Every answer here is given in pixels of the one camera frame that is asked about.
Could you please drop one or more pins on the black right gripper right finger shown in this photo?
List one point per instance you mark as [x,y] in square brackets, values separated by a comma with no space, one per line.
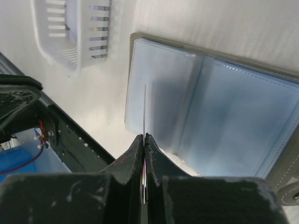
[175,197]

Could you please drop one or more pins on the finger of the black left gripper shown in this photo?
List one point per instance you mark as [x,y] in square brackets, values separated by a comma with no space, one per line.
[18,95]

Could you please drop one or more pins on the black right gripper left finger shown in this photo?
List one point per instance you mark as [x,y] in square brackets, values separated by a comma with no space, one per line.
[111,196]

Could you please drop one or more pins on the white plastic basket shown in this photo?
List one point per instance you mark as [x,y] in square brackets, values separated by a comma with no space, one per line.
[71,34]

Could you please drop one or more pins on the grey card holder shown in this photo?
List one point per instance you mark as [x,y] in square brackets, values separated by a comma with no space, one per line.
[222,115]

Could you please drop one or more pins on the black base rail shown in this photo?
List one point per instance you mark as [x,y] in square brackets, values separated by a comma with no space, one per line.
[73,145]

